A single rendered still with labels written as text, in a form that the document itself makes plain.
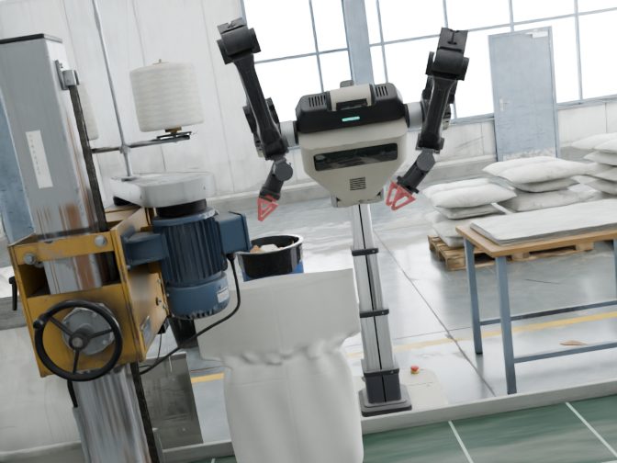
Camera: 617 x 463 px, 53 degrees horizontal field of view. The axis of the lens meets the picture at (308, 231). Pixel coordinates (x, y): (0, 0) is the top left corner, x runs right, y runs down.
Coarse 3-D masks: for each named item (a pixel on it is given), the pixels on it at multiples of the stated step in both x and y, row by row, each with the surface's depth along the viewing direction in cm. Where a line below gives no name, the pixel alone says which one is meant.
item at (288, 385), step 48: (240, 288) 186; (288, 288) 179; (336, 288) 184; (240, 336) 183; (288, 336) 182; (336, 336) 186; (240, 384) 183; (288, 384) 183; (336, 384) 185; (240, 432) 187; (288, 432) 186; (336, 432) 187
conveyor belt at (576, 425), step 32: (480, 416) 219; (512, 416) 216; (544, 416) 213; (576, 416) 210; (608, 416) 208; (384, 448) 208; (416, 448) 206; (448, 448) 203; (480, 448) 200; (512, 448) 198; (544, 448) 195; (576, 448) 193; (608, 448) 191
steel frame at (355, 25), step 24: (360, 0) 890; (360, 24) 897; (360, 48) 904; (360, 72) 911; (0, 96) 900; (0, 120) 921; (0, 144) 928; (0, 168) 935; (0, 192) 938; (24, 192) 929; (24, 216) 951
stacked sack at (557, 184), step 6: (504, 180) 570; (552, 180) 514; (558, 180) 513; (564, 180) 512; (570, 180) 511; (516, 186) 540; (522, 186) 526; (528, 186) 516; (534, 186) 512; (540, 186) 511; (546, 186) 510; (552, 186) 510; (558, 186) 510; (564, 186) 511
